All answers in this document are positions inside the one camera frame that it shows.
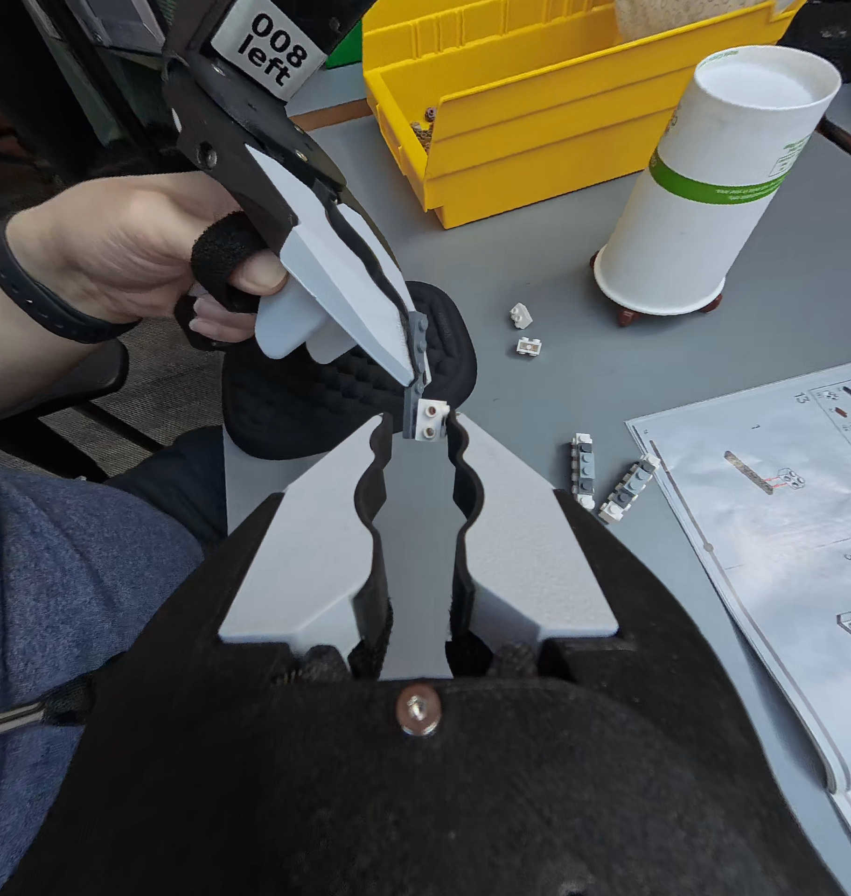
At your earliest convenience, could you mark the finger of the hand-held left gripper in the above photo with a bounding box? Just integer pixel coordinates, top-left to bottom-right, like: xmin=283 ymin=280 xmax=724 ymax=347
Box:
xmin=321 ymin=185 xmax=433 ymax=387
xmin=245 ymin=143 xmax=418 ymax=385

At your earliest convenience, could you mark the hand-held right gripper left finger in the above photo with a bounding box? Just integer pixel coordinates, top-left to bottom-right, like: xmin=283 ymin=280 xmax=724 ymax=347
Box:
xmin=217 ymin=413 xmax=395 ymax=680

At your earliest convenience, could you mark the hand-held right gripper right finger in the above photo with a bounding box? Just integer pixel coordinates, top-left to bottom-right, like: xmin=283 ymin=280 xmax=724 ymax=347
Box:
xmin=445 ymin=410 xmax=620 ymax=680

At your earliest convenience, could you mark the dark grey long brick plate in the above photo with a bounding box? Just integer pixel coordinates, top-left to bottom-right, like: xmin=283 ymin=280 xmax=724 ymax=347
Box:
xmin=401 ymin=310 xmax=435 ymax=441

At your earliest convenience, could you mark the person's left hand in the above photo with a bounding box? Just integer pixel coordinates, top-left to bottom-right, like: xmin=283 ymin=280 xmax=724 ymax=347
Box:
xmin=4 ymin=170 xmax=291 ymax=344

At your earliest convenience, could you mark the white and grey brick strip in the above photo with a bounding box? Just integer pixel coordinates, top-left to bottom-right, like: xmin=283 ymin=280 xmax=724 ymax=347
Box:
xmin=571 ymin=433 xmax=598 ymax=508
xmin=597 ymin=454 xmax=663 ymax=525

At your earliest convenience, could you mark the black bumpy wrist rest pad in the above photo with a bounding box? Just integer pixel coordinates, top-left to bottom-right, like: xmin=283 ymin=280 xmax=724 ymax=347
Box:
xmin=221 ymin=280 xmax=479 ymax=462

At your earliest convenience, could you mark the yellow plastic bin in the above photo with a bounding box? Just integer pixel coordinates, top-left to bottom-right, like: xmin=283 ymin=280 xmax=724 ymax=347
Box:
xmin=361 ymin=0 xmax=808 ymax=231

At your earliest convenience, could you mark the black wristband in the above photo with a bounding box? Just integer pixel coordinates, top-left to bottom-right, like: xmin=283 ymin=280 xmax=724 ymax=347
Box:
xmin=0 ymin=218 xmax=143 ymax=345

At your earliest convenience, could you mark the white instruction booklet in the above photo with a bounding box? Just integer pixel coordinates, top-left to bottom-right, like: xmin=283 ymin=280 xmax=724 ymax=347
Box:
xmin=625 ymin=357 xmax=851 ymax=869

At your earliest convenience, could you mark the black office chair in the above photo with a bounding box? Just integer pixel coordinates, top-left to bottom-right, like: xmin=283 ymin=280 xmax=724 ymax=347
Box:
xmin=0 ymin=339 xmax=227 ymax=484

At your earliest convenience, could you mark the white paper cup green band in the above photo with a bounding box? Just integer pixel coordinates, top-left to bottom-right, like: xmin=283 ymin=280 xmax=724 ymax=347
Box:
xmin=593 ymin=43 xmax=844 ymax=319

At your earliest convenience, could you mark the beige mesh bag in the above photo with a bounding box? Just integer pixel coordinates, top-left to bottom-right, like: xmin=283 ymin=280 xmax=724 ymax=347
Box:
xmin=611 ymin=0 xmax=773 ymax=44

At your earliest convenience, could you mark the black object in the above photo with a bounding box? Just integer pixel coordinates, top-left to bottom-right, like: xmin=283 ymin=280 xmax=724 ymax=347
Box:
xmin=793 ymin=0 xmax=851 ymax=86

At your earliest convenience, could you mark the black woven strap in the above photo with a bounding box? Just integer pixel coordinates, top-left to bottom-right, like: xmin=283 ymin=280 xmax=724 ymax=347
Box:
xmin=0 ymin=672 xmax=101 ymax=743

